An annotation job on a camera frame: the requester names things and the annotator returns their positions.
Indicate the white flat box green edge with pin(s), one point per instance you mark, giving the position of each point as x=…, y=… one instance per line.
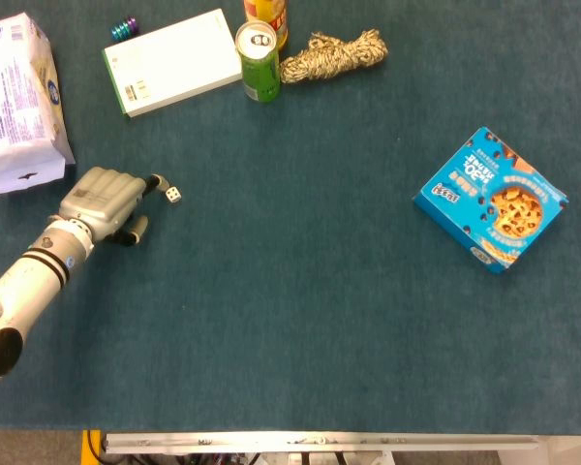
x=172, y=63

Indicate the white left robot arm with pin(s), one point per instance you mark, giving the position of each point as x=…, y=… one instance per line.
x=26, y=286

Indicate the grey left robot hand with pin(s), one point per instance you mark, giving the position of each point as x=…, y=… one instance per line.
x=104, y=203

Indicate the white plastic tissue pack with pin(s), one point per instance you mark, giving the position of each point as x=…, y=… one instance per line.
x=19, y=104

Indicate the yellow red snack canister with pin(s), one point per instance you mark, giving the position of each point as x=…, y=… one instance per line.
x=270, y=17

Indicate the blue cookie box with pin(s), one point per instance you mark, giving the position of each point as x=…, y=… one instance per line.
x=491, y=200

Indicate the white die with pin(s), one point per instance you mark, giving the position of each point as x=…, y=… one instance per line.
x=173, y=195

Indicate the metallic teal purple spring toy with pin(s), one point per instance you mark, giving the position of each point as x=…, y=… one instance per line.
x=125, y=27

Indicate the aluminium frame rail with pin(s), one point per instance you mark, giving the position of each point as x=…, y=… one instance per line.
x=319, y=443

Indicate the dark green felt table mat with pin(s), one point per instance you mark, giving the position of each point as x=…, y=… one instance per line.
x=290, y=290

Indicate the green drink can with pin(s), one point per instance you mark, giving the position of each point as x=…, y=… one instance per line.
x=260, y=63

